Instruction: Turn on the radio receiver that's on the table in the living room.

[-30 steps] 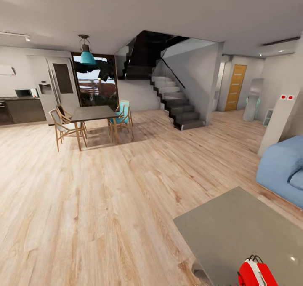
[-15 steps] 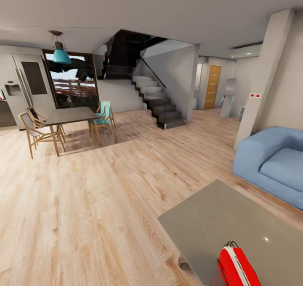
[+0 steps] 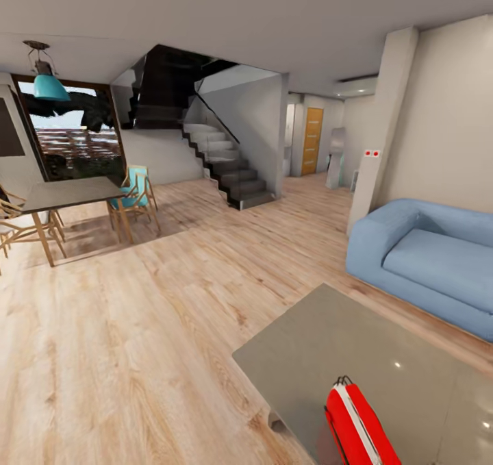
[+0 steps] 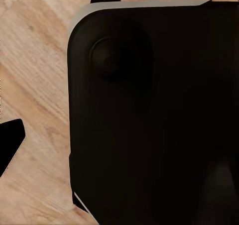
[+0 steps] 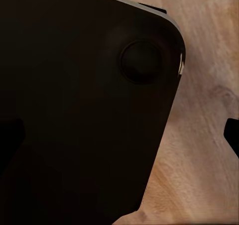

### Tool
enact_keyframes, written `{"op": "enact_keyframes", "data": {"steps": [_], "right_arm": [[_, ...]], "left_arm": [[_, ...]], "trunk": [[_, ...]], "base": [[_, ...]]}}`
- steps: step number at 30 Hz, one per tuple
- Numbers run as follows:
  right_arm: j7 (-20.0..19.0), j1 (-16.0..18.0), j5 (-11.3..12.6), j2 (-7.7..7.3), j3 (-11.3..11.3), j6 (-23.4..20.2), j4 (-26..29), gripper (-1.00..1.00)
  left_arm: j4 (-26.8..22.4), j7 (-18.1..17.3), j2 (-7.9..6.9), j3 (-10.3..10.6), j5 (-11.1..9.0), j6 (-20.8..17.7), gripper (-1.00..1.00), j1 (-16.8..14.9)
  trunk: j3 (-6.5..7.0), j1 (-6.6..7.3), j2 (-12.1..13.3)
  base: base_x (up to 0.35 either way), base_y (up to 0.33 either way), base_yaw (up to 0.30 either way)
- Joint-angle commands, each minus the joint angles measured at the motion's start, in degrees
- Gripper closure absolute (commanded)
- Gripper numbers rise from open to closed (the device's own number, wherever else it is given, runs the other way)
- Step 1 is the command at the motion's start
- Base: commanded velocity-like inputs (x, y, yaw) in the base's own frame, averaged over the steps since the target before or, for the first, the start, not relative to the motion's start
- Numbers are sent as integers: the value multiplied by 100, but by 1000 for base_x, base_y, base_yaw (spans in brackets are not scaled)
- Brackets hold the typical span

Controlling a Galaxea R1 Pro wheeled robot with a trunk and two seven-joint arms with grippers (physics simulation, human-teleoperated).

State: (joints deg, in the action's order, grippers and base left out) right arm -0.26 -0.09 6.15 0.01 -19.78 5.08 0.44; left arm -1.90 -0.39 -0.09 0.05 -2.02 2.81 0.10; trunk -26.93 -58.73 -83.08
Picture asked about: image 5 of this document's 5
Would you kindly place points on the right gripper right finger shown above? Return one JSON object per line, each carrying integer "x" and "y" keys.
{"x": 231, "y": 133}

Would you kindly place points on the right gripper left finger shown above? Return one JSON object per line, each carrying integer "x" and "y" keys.
{"x": 12, "y": 134}

